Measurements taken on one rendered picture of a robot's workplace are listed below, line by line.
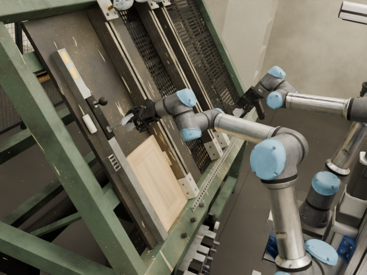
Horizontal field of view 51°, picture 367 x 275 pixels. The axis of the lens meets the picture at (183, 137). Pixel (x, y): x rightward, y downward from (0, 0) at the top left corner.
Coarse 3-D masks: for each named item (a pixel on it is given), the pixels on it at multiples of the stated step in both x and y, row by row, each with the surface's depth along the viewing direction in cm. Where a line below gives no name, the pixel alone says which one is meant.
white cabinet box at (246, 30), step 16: (240, 0) 512; (256, 0) 505; (272, 0) 498; (240, 16) 521; (256, 16) 513; (272, 16) 561; (224, 32) 537; (240, 32) 529; (256, 32) 521; (240, 48) 538; (256, 48) 530; (240, 64) 547; (256, 64) 539; (256, 80) 608
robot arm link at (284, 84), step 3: (282, 81) 184; (285, 81) 184; (279, 84) 183; (282, 84) 183; (285, 84) 183; (288, 84) 184; (276, 87) 184; (279, 87) 184; (282, 87) 181; (285, 87) 181; (288, 87) 182; (291, 87) 183; (288, 90) 180; (291, 90) 182; (294, 90) 183
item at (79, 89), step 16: (64, 48) 158; (64, 64) 156; (80, 80) 161; (80, 96) 159; (96, 128) 163; (112, 144) 165; (128, 176) 168; (144, 192) 174; (144, 208) 171; (160, 224) 176; (160, 240) 176
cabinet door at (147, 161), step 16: (144, 144) 189; (128, 160) 174; (144, 160) 185; (160, 160) 196; (144, 176) 181; (160, 176) 192; (160, 192) 188; (176, 192) 200; (160, 208) 184; (176, 208) 195
